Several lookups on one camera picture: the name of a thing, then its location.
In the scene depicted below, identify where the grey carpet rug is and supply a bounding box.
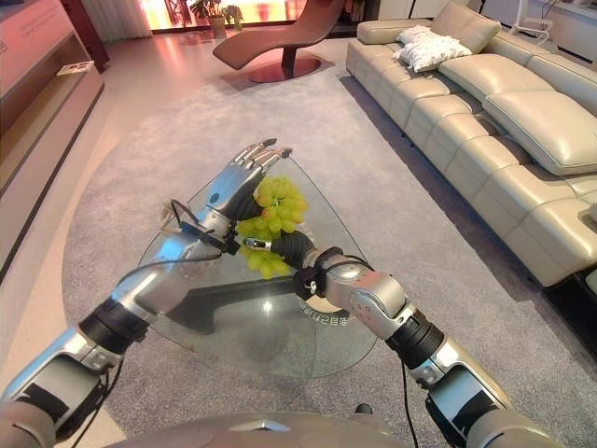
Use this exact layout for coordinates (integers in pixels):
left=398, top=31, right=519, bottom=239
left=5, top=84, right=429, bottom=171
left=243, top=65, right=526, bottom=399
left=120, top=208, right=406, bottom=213
left=61, top=69, right=597, bottom=448

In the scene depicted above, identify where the glass coffee table top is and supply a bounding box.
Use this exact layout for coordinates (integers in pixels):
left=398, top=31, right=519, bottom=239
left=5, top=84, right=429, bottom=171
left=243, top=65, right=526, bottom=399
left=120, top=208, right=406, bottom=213
left=113, top=153, right=380, bottom=380

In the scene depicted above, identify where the green grape bunch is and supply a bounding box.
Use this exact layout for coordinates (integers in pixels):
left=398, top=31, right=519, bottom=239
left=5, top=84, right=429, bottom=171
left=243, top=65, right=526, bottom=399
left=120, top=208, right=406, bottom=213
left=234, top=175, right=312, bottom=281

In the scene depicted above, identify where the white floor stand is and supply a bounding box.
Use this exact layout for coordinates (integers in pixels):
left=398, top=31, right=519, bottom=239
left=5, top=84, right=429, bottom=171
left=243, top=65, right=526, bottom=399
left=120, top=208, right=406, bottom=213
left=509, top=0, right=562, bottom=39

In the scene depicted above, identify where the black coffee table base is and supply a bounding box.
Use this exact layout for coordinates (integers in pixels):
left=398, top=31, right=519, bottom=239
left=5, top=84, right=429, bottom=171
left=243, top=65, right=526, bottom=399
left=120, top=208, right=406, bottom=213
left=161, top=273, right=352, bottom=338

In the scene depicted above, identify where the beige leather sofa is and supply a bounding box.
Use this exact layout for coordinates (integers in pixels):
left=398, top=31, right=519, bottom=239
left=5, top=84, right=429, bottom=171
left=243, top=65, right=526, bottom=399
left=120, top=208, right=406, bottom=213
left=345, top=0, right=597, bottom=288

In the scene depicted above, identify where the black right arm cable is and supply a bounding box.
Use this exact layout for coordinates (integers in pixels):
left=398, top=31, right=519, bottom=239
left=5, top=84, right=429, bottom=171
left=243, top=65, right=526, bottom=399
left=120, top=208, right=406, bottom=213
left=398, top=357, right=423, bottom=448

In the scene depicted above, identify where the brown chaise lounge chair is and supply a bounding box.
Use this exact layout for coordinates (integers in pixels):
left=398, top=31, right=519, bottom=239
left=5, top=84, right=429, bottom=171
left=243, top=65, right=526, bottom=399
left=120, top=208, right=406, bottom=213
left=212, top=0, right=356, bottom=84

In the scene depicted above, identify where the printed leaflet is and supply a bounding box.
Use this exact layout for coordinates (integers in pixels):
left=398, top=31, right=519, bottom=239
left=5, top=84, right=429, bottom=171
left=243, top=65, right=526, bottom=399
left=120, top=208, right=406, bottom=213
left=55, top=60, right=95, bottom=77

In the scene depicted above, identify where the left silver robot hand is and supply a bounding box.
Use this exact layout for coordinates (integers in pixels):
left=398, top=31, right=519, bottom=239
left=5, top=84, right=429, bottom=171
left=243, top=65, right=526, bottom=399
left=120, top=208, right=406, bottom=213
left=197, top=137, right=294, bottom=231

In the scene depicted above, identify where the silver robot torso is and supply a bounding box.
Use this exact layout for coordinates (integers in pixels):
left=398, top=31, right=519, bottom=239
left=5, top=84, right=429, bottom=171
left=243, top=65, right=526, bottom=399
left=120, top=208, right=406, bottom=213
left=105, top=410, right=408, bottom=448

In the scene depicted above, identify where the right robot hand black cloth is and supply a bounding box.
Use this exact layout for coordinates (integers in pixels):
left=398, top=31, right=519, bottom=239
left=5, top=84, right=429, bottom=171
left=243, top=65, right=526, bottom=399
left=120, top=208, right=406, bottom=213
left=239, top=231, right=316, bottom=271

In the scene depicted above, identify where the white patterned throw pillow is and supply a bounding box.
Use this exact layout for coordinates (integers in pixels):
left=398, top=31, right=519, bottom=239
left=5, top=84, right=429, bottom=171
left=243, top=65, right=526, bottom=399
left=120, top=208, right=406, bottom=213
left=392, top=25, right=473, bottom=74

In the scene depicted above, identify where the low wooden wall cabinet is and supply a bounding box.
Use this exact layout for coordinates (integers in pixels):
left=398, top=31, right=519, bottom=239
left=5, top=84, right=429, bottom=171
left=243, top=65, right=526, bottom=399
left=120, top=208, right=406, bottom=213
left=0, top=0, right=106, bottom=284

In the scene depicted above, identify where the potted green plant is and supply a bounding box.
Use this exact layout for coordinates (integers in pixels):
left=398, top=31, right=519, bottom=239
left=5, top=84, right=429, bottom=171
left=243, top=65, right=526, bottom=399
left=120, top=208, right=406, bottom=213
left=187, top=0, right=244, bottom=39

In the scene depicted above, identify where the clear plate with white print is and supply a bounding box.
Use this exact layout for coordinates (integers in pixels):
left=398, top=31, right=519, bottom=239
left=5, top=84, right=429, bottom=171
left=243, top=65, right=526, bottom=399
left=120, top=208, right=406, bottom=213
left=298, top=298, right=352, bottom=329

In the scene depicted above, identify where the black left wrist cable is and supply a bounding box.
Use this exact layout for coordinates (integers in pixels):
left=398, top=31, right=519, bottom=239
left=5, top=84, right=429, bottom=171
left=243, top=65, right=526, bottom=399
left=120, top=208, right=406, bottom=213
left=169, top=199, right=235, bottom=257

